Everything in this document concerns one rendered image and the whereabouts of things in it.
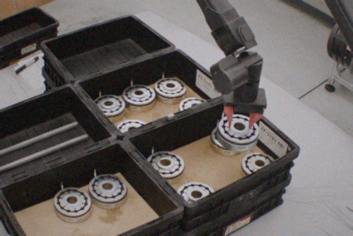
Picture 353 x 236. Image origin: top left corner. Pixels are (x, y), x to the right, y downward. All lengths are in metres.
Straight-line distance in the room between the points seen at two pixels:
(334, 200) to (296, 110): 0.48
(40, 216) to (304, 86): 2.44
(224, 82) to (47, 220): 0.57
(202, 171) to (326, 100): 2.01
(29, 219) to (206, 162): 0.54
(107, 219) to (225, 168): 0.38
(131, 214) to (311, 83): 2.35
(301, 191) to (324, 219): 0.14
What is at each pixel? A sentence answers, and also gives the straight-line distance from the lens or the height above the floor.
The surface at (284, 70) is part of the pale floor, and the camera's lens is 3.59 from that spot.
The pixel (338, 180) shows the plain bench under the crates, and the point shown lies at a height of 0.70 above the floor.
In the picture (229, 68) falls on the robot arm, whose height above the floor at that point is 1.25.
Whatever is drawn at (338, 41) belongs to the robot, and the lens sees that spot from 1.59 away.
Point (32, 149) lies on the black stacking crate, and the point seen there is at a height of 0.83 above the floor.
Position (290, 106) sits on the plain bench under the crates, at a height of 0.70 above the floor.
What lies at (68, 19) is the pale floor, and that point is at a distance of 4.03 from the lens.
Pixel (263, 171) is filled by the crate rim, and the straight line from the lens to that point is 1.39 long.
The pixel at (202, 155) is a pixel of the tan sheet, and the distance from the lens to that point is 1.55.
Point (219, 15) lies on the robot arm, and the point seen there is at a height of 1.33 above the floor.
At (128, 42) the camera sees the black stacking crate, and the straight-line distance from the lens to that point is 2.04.
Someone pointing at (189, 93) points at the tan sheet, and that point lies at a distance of 1.78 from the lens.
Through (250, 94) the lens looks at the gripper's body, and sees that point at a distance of 1.23.
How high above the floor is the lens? 1.86
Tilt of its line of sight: 38 degrees down
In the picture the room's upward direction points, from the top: 5 degrees clockwise
